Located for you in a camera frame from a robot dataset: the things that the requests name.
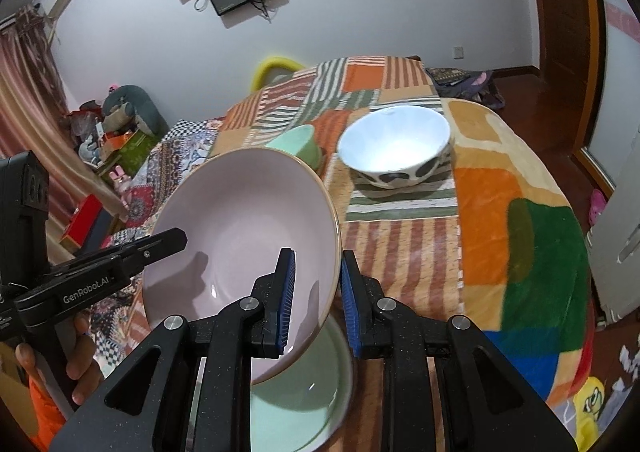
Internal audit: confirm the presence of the striped brown curtain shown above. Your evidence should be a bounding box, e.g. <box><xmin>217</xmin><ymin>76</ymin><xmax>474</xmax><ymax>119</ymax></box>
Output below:
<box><xmin>0</xmin><ymin>5</ymin><xmax>126</xmax><ymax>213</ymax></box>

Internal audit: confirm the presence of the wooden door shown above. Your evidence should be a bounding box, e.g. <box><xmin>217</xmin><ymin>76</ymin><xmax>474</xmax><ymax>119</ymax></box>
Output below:
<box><xmin>520</xmin><ymin>0</ymin><xmax>608</xmax><ymax>173</ymax></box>

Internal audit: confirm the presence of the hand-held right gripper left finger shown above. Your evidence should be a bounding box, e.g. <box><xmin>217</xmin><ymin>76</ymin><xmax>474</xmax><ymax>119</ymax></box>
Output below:
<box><xmin>47</xmin><ymin>247</ymin><xmax>297</xmax><ymax>452</ymax></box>

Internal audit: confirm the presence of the green plate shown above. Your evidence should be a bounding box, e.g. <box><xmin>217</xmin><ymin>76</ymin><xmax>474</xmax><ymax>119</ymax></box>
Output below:
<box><xmin>250</xmin><ymin>317</ymin><xmax>357</xmax><ymax>452</ymax></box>

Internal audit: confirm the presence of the white bowl with black spots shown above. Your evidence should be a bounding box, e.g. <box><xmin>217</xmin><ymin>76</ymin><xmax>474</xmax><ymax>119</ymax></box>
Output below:
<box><xmin>336</xmin><ymin>106</ymin><xmax>452</xmax><ymax>189</ymax></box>

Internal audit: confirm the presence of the green bowl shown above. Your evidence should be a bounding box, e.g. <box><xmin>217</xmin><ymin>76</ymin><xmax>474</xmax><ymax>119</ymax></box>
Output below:
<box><xmin>265</xmin><ymin>125</ymin><xmax>321</xmax><ymax>173</ymax></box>

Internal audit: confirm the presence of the white appliance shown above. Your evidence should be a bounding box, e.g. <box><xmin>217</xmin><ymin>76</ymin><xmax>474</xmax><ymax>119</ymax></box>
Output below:
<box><xmin>585</xmin><ymin>127</ymin><xmax>640</xmax><ymax>328</ymax></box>

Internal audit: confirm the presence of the person's left hand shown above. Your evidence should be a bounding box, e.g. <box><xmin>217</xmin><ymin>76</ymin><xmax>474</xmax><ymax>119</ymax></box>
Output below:
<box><xmin>15</xmin><ymin>315</ymin><xmax>106</xmax><ymax>405</ymax></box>

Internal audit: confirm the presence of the pile of household clutter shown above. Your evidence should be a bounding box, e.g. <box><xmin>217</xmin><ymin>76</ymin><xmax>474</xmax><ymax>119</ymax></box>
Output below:
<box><xmin>65</xmin><ymin>100</ymin><xmax>108</xmax><ymax>163</ymax></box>

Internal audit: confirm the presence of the yellow foam tube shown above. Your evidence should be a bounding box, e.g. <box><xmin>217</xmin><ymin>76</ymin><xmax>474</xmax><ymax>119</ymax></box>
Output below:
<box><xmin>250</xmin><ymin>56</ymin><xmax>308</xmax><ymax>92</ymax></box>

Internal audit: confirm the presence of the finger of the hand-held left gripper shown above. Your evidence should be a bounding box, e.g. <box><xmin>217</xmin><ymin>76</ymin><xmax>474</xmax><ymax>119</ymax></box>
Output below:
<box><xmin>77</xmin><ymin>227</ymin><xmax>188</xmax><ymax>265</ymax></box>

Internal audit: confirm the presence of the black monitor cable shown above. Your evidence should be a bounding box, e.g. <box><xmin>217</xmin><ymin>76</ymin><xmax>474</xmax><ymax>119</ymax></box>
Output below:
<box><xmin>252</xmin><ymin>0</ymin><xmax>281</xmax><ymax>23</ymax></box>

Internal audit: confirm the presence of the red box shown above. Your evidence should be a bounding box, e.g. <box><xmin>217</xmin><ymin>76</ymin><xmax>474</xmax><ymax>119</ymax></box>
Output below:
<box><xmin>60</xmin><ymin>195</ymin><xmax>103</xmax><ymax>250</ymax></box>

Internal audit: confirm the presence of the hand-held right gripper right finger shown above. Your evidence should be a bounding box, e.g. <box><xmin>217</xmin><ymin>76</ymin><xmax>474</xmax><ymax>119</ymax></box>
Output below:
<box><xmin>340</xmin><ymin>249</ymin><xmax>578</xmax><ymax>452</ymax></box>

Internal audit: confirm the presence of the dark bag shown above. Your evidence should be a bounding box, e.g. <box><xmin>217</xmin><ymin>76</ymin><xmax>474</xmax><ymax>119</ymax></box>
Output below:
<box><xmin>427</xmin><ymin>67</ymin><xmax>506</xmax><ymax>108</ymax></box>

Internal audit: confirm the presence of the colourful fleece blanket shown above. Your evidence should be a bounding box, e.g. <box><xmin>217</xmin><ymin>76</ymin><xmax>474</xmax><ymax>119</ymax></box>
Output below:
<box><xmin>440</xmin><ymin>97</ymin><xmax>608</xmax><ymax>452</ymax></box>

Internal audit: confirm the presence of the pink bowl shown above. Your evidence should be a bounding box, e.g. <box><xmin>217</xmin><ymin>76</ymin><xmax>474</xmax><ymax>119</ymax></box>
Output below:
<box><xmin>141</xmin><ymin>148</ymin><xmax>343</xmax><ymax>385</ymax></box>

